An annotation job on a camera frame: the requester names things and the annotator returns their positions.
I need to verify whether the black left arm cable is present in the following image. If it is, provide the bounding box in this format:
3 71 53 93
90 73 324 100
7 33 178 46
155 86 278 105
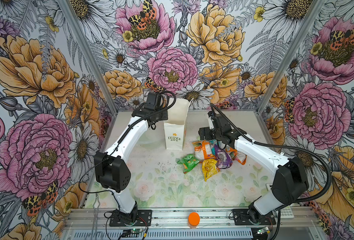
78 90 177 196

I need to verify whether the orange snack packet right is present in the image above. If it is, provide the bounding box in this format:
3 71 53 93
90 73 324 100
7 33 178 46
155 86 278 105
226 146 247 165

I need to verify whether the aluminium corner post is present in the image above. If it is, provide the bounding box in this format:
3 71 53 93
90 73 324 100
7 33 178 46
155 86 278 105
59 1 118 117
257 0 325 114

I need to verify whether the white calculator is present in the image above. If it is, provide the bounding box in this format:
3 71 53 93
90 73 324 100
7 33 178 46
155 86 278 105
280 206 294 219

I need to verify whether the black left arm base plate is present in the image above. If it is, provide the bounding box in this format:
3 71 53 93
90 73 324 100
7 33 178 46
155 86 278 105
109 210 153 227

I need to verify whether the aluminium left corner post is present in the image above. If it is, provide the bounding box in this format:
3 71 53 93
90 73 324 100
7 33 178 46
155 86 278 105
59 1 118 117

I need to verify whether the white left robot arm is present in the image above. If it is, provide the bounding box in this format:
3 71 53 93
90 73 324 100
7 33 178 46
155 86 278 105
94 91 177 227

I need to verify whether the aluminium right corner post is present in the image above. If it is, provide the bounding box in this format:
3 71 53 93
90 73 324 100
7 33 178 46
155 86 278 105
257 0 325 114

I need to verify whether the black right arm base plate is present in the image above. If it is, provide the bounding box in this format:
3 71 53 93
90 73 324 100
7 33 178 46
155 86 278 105
229 209 276 226

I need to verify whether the orange snack packet left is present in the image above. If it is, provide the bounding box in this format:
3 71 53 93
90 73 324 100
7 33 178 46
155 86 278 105
192 140 217 162

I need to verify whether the purple Fox's berries packet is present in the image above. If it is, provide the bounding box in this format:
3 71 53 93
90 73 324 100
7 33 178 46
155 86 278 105
214 145 233 169

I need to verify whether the black corrugated right cable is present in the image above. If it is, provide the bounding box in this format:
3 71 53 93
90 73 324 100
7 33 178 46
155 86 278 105
209 103 332 211

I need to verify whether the orange snack packet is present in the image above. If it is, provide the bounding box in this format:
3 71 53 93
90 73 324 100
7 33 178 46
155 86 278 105
226 146 247 165
192 140 217 162

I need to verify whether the green snack packet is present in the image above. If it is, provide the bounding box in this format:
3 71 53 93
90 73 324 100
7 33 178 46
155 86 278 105
177 154 200 174

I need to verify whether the yellow snack packet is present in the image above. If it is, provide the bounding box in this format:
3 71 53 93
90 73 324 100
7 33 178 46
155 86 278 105
202 159 220 182

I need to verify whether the white paper bag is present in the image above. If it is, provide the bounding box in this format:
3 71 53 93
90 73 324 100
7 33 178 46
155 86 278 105
164 99 191 151

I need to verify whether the orange round button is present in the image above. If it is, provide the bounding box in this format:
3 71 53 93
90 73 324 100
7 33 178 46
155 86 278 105
188 212 201 228

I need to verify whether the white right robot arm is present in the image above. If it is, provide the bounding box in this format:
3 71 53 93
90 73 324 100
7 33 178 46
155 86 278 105
199 111 309 224

